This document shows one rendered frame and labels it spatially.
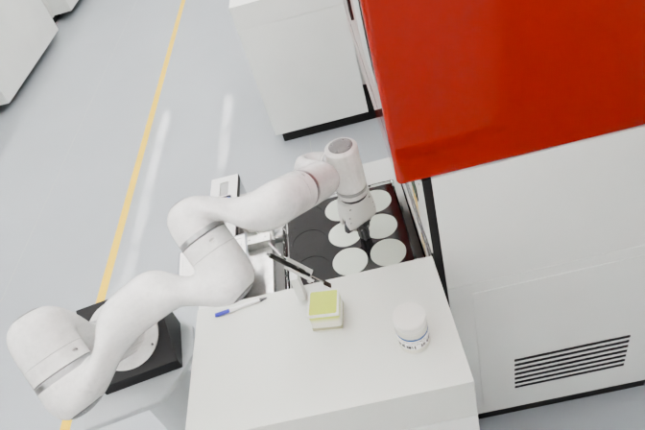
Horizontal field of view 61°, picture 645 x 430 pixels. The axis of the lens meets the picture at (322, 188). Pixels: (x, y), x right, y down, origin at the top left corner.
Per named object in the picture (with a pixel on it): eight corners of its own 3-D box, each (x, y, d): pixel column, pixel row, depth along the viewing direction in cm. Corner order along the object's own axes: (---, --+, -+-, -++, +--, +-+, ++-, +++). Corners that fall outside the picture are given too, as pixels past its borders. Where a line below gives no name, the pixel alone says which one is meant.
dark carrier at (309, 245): (391, 183, 171) (391, 182, 171) (416, 265, 145) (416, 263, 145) (286, 209, 174) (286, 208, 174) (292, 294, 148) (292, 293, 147)
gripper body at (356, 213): (357, 175, 149) (365, 203, 156) (328, 195, 145) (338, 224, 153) (375, 186, 144) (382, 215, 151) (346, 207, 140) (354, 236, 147)
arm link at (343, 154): (327, 194, 142) (361, 196, 139) (315, 155, 134) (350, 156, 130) (338, 173, 148) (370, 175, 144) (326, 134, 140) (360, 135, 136)
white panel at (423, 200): (390, 123, 208) (371, 27, 182) (447, 289, 146) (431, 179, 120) (382, 125, 208) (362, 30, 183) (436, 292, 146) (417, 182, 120)
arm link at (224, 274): (38, 353, 116) (81, 417, 115) (2, 370, 104) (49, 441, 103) (225, 215, 115) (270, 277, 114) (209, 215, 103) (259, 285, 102)
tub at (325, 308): (345, 304, 132) (339, 287, 128) (345, 330, 127) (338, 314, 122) (315, 307, 134) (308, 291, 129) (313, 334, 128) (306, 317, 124)
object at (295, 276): (320, 286, 138) (306, 251, 130) (321, 298, 135) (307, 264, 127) (297, 291, 139) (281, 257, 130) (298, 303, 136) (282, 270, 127)
